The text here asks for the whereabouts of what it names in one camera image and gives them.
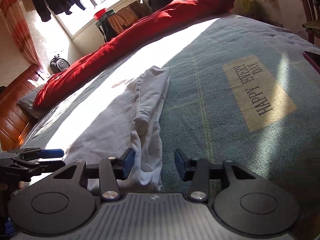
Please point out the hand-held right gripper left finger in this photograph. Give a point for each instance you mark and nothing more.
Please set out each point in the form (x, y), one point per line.
(130, 163)

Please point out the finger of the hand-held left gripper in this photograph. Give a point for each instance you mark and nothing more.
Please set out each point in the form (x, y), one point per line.
(47, 166)
(51, 153)

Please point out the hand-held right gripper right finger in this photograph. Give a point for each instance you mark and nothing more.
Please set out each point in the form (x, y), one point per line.
(180, 165)

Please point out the white printed t-shirt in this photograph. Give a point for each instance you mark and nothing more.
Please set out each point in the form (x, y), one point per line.
(150, 92)

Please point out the orange hanging clothes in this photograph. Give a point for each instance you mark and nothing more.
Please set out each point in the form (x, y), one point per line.
(122, 17)

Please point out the row of hanging clothes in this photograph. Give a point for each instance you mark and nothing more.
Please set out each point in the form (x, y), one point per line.
(45, 2)

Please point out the grey pillow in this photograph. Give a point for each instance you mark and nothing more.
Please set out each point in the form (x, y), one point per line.
(27, 101)

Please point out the wooden headboard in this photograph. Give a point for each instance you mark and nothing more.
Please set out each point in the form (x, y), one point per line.
(15, 105)

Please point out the green plaid bed sheet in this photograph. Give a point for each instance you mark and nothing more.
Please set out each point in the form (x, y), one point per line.
(212, 110)

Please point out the dark backpack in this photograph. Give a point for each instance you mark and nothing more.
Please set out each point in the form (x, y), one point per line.
(59, 65)

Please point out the dark hanging garment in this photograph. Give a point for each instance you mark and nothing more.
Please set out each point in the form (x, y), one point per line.
(107, 31)

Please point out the red quilt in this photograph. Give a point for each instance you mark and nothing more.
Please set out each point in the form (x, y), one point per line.
(150, 27)

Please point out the window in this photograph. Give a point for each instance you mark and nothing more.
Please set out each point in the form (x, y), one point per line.
(75, 17)

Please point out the red plastic basin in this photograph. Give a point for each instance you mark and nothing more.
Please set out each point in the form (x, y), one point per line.
(100, 13)

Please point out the purple smartphone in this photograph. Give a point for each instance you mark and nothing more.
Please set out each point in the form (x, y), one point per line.
(313, 60)

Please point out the yellow-green plastic bag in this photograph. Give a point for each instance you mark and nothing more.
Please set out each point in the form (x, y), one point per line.
(248, 3)

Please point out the wooden chair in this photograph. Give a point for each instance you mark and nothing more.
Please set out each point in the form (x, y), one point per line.
(311, 27)

